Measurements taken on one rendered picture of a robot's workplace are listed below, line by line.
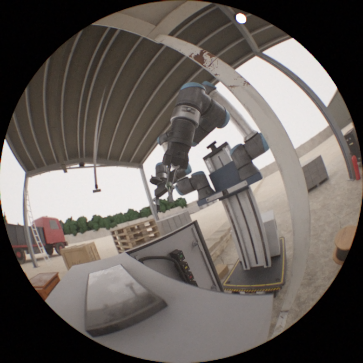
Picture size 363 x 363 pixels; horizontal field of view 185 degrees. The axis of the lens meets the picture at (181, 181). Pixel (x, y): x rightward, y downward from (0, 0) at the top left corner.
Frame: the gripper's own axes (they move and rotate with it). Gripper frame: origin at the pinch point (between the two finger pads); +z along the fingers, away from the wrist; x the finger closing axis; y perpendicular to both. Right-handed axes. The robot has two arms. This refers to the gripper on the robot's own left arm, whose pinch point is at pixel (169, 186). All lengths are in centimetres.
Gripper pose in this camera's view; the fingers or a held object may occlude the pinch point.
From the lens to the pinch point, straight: 36.0
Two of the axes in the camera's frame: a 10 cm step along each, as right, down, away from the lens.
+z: -2.2, 9.7, 0.5
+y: 1.4, 0.8, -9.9
